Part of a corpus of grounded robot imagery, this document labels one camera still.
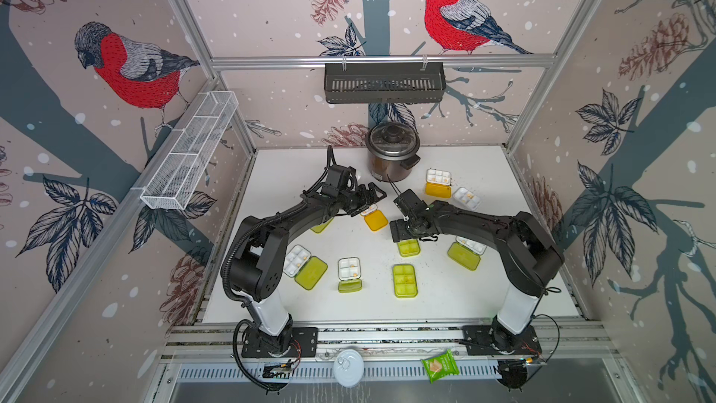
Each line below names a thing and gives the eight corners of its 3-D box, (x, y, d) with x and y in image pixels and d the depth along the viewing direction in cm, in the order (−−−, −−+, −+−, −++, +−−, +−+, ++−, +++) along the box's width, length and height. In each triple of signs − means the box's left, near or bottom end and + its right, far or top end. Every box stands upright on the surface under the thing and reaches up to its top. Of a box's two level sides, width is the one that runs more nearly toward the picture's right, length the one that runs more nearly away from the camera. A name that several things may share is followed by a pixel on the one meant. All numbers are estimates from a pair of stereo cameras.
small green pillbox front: (337, 296, 83) (335, 292, 80) (339, 259, 91) (338, 253, 87) (362, 296, 83) (361, 292, 80) (362, 259, 91) (362, 253, 87)
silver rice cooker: (366, 186, 109) (365, 153, 94) (366, 156, 120) (365, 121, 105) (415, 186, 109) (422, 153, 94) (410, 156, 120) (416, 121, 105)
